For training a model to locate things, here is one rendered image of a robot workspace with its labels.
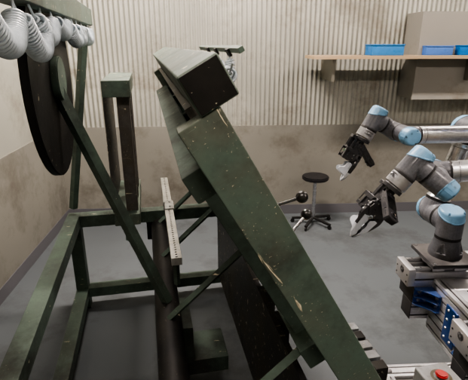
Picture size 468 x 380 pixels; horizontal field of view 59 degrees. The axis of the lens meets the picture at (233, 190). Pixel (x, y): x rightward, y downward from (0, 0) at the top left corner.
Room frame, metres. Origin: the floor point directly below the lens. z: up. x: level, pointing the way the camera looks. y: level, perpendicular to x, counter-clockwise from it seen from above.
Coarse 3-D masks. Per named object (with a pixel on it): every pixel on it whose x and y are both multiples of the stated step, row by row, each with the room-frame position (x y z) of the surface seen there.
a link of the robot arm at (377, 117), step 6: (372, 108) 1.85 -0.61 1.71; (378, 108) 1.83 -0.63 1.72; (372, 114) 1.83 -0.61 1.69; (378, 114) 1.82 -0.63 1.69; (384, 114) 1.83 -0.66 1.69; (366, 120) 1.84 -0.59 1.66; (372, 120) 1.82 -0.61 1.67; (378, 120) 1.82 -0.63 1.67; (384, 120) 1.83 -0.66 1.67; (366, 126) 1.83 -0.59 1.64; (372, 126) 1.82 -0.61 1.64; (378, 126) 1.83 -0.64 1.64; (384, 126) 1.83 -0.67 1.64
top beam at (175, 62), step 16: (176, 48) 1.91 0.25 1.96; (160, 64) 2.28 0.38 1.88; (176, 64) 1.16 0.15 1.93; (192, 64) 0.94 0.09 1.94; (208, 64) 0.90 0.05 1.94; (176, 80) 0.93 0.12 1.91; (192, 80) 0.89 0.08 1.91; (208, 80) 0.90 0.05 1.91; (224, 80) 0.90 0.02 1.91; (192, 96) 0.89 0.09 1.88; (208, 96) 0.90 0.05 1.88; (224, 96) 0.90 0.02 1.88; (208, 112) 0.90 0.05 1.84
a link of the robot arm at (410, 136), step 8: (400, 128) 1.75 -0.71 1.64; (408, 128) 1.71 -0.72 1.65; (416, 128) 1.71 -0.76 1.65; (424, 128) 1.73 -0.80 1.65; (432, 128) 1.74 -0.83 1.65; (440, 128) 1.74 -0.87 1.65; (448, 128) 1.75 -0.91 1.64; (456, 128) 1.75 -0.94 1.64; (464, 128) 1.76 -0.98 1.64; (400, 136) 1.72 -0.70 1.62; (408, 136) 1.69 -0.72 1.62; (416, 136) 1.69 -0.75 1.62; (424, 136) 1.72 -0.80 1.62; (432, 136) 1.72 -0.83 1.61; (440, 136) 1.73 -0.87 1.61; (448, 136) 1.73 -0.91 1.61; (456, 136) 1.74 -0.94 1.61; (464, 136) 1.74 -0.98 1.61; (408, 144) 1.69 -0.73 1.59
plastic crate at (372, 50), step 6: (366, 48) 4.57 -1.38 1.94; (372, 48) 4.40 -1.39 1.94; (378, 48) 4.40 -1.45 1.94; (384, 48) 4.40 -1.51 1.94; (390, 48) 4.40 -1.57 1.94; (396, 48) 4.40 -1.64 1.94; (402, 48) 4.41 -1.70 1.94; (366, 54) 4.54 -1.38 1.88; (372, 54) 4.40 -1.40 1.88; (378, 54) 4.40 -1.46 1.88; (384, 54) 4.40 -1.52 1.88; (390, 54) 4.40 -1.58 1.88; (396, 54) 4.41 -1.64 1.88; (402, 54) 4.41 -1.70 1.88
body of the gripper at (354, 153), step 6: (354, 138) 1.86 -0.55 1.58; (360, 138) 1.82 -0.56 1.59; (348, 144) 1.84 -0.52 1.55; (354, 144) 1.83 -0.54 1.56; (360, 144) 1.83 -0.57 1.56; (348, 150) 1.82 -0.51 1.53; (354, 150) 1.81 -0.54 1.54; (360, 150) 1.83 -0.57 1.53; (342, 156) 1.81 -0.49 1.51; (348, 156) 1.81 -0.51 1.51; (354, 156) 1.81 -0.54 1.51; (360, 156) 1.80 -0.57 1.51
